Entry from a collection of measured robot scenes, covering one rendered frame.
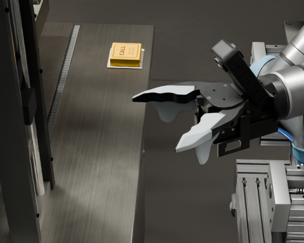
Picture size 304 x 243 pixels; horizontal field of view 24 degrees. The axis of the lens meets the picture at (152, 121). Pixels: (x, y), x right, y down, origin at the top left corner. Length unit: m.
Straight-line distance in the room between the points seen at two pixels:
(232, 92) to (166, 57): 2.30
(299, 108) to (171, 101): 0.19
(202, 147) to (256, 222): 1.29
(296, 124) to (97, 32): 0.78
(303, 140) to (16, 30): 0.48
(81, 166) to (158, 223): 1.13
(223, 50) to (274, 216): 0.66
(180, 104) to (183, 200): 1.56
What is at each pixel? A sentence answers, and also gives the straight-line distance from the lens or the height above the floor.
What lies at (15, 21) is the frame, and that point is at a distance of 1.09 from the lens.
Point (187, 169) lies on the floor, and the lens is 2.71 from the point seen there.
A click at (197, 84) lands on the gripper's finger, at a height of 1.24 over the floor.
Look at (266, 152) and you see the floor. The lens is 2.81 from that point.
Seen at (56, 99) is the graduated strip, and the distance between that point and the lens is 1.58.
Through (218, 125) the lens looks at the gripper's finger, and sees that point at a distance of 0.94.
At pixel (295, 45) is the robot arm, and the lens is 1.22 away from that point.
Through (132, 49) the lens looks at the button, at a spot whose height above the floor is 0.92.
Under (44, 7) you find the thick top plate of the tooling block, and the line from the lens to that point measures 1.70.
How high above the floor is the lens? 1.85
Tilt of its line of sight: 39 degrees down
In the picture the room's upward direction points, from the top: straight up
